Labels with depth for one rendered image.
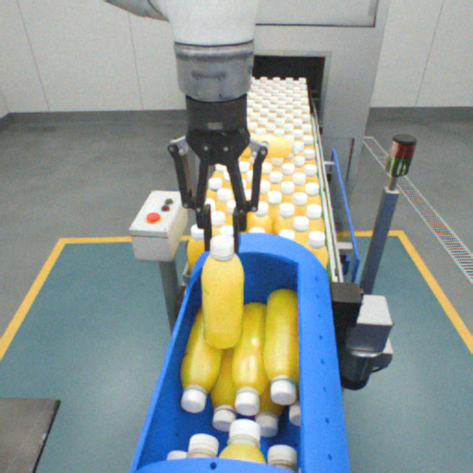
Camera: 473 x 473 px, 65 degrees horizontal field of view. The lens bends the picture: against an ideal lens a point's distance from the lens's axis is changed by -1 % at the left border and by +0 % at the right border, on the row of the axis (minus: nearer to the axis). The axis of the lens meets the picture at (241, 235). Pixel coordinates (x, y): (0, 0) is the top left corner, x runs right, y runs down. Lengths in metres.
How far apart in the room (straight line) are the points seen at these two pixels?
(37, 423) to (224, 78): 0.63
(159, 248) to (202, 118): 0.58
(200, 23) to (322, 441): 0.47
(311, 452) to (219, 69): 0.42
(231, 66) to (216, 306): 0.36
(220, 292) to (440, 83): 5.13
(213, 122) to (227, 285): 0.26
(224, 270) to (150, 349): 1.56
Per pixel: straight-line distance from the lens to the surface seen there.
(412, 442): 1.95
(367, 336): 1.13
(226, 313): 0.63
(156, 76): 4.94
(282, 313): 0.68
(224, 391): 0.72
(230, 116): 0.46
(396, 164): 1.13
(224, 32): 0.43
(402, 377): 2.11
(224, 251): 0.58
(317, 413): 0.51
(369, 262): 1.32
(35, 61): 5.31
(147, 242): 0.99
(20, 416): 0.81
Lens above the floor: 1.64
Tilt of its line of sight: 36 degrees down
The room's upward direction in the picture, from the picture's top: straight up
